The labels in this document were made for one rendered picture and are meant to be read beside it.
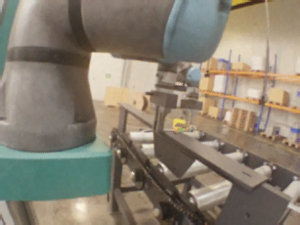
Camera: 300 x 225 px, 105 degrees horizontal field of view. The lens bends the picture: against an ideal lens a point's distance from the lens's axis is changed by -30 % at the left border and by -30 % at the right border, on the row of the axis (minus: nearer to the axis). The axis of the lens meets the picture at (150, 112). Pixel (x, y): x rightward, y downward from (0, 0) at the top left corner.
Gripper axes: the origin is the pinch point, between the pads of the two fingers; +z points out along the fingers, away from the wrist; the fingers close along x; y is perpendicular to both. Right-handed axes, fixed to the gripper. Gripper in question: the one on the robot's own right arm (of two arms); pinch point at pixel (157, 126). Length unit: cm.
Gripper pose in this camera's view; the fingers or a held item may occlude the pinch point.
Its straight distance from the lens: 62.4
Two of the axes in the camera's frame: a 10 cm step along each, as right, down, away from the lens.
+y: -9.0, -0.7, -4.3
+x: 4.1, 2.0, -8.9
